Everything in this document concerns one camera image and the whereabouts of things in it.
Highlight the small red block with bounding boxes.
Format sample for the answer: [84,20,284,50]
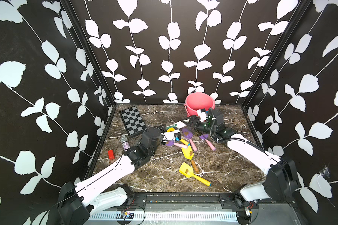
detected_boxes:
[108,150,115,160]

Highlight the yellow trowel wooden handle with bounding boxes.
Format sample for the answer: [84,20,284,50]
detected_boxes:
[181,145,200,173]

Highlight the purple trowel pink handle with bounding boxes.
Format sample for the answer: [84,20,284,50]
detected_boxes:
[182,128,198,152]
[200,133,216,151]
[166,141,188,149]

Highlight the purple glitter cylinder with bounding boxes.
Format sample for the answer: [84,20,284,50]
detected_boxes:
[120,136,131,151]

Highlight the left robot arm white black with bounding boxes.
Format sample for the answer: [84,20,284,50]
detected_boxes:
[55,124,166,225]

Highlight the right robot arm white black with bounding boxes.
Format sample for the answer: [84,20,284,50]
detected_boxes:
[183,108,300,206]

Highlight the black front rail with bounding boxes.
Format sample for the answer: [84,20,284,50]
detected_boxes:
[123,192,293,210]

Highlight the black white checkerboard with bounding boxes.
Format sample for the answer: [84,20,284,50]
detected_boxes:
[119,106,147,138]

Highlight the yellow trowel yellow handle lower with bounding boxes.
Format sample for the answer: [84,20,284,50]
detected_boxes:
[179,162,211,187]

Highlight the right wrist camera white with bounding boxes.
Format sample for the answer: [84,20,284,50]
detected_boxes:
[197,108,208,122]

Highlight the pink plastic bucket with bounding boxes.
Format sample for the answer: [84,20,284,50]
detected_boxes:
[185,92,215,116]

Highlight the white slotted cable duct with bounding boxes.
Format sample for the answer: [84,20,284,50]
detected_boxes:
[88,211,238,223]

